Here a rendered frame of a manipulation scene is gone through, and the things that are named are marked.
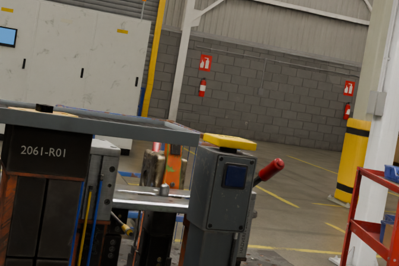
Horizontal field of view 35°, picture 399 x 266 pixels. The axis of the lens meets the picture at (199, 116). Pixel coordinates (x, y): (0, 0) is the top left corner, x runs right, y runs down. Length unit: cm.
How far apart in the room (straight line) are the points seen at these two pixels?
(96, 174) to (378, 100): 410
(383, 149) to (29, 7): 559
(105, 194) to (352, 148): 728
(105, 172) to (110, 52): 817
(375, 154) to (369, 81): 327
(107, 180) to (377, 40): 735
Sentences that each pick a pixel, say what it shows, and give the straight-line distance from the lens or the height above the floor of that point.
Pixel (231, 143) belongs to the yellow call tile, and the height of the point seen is 115.
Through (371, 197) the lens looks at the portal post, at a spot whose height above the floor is 58.
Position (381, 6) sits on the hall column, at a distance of 832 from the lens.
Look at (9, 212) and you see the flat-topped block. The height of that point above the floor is 104.
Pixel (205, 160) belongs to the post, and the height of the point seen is 112.
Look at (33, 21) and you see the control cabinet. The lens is 901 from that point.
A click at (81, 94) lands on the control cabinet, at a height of 79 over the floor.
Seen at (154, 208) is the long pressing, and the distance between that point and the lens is 116.
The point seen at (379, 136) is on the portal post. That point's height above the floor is 105.
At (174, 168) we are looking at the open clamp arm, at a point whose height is 104.
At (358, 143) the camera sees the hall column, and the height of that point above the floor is 80.
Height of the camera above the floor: 123
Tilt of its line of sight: 3 degrees down
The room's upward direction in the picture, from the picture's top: 9 degrees clockwise
